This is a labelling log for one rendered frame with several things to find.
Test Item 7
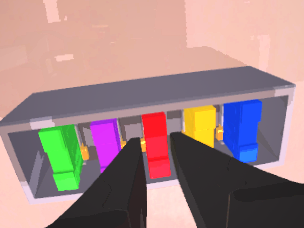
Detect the yellow fuse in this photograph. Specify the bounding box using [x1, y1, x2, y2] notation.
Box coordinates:
[184, 105, 216, 147]

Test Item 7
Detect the red fuse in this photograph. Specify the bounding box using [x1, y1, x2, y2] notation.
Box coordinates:
[141, 111, 169, 178]

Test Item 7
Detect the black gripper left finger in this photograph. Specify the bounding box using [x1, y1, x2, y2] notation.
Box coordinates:
[43, 137, 148, 228]

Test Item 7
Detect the purple fuse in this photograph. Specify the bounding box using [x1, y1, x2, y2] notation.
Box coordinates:
[91, 118, 123, 173]

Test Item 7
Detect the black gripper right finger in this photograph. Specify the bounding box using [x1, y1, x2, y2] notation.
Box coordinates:
[169, 131, 304, 228]

